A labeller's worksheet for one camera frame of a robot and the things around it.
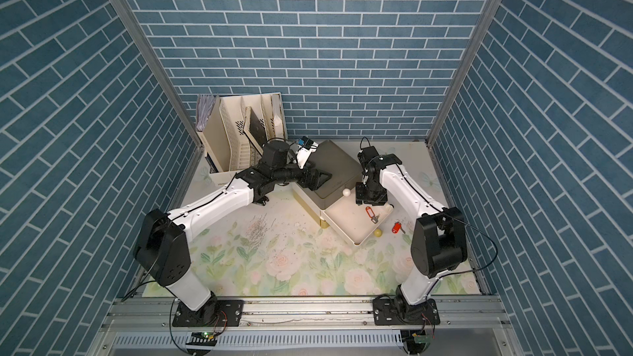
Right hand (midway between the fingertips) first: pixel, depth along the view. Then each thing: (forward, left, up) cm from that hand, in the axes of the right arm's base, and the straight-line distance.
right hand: (365, 203), depth 87 cm
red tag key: (-4, -3, -3) cm, 6 cm away
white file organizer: (+21, +58, 0) cm, 62 cm away
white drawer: (-6, +3, -4) cm, 8 cm away
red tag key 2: (-4, -13, -10) cm, 17 cm away
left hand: (+3, +13, +13) cm, 19 cm away
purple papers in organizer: (+24, +62, +20) cm, 70 cm away
